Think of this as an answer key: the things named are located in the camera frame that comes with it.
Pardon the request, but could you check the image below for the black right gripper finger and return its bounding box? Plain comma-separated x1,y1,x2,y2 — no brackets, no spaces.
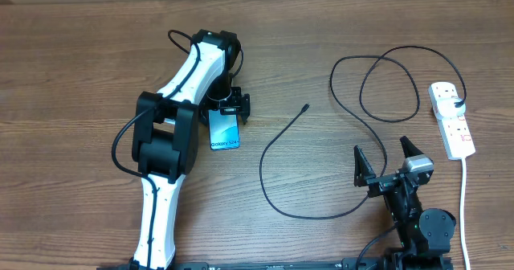
353,145,376,187
400,136,422,158

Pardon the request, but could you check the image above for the blue Samsung Galaxy phone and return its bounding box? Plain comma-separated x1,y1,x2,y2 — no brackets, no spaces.
208,110,240,150

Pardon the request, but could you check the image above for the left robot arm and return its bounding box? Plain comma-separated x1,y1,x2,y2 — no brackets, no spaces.
128,30,251,269

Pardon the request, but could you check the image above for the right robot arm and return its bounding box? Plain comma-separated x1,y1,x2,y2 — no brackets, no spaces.
354,137,456,270

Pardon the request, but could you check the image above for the white charger plug adapter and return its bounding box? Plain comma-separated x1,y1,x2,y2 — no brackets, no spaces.
433,97,466,120

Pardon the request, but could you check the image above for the white power strip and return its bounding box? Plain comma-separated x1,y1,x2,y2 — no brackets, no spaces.
428,82,475,160

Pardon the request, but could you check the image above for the white power strip cord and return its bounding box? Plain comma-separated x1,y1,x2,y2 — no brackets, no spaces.
459,157,471,270

